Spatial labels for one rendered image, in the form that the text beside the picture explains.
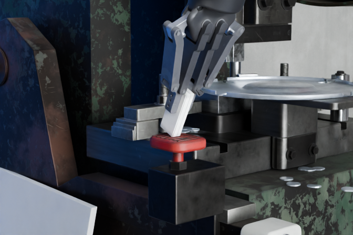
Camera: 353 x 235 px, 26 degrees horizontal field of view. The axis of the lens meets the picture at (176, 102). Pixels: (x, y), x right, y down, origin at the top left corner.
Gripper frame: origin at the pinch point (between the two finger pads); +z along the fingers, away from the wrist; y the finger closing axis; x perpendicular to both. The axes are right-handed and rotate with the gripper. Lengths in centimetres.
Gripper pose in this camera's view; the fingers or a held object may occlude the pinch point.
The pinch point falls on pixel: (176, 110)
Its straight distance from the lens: 105.6
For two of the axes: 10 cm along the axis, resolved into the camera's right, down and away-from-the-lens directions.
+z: -2.9, 8.5, 4.5
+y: 7.5, -0.9, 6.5
